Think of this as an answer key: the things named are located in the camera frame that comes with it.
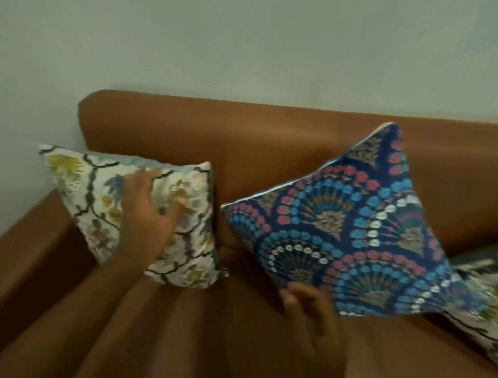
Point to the brown leather sofa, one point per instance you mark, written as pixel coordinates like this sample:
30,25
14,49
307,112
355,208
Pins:
272,140

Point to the blue-backed peacock-patterned cushion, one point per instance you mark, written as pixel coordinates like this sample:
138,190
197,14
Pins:
350,233

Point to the grey-backed floral cushion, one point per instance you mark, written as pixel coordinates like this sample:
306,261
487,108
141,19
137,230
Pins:
97,210
480,303

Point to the person's right hand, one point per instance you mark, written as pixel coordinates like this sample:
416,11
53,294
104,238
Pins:
315,335

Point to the person's left forearm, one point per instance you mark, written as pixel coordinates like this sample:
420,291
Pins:
97,319

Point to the person's left hand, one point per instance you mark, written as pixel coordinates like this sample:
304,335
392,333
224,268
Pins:
146,226

